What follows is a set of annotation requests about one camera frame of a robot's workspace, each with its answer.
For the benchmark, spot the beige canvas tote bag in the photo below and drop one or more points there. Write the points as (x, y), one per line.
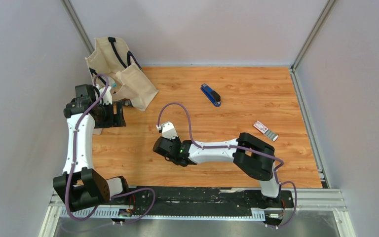
(113, 58)

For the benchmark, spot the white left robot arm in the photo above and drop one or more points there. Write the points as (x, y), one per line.
(80, 186)

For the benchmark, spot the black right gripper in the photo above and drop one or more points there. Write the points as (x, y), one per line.
(176, 139)

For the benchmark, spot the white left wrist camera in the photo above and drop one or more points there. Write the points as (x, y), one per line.
(107, 97)

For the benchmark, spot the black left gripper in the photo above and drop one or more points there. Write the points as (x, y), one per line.
(114, 120)

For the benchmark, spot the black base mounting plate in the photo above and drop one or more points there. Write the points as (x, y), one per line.
(201, 201)

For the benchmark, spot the small bottle in bag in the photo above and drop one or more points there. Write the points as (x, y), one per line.
(112, 83)

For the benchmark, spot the blue black stapler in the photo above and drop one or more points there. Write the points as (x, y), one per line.
(211, 94)

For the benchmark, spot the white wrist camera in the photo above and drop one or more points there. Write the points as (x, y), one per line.
(167, 130)
(107, 97)

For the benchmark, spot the red white staple box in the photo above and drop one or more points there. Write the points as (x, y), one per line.
(265, 131)

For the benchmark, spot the aluminium frame rail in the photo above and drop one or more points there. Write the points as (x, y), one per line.
(305, 200)

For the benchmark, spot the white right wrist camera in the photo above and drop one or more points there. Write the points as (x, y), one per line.
(167, 130)

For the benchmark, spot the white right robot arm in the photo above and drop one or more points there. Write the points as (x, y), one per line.
(252, 155)

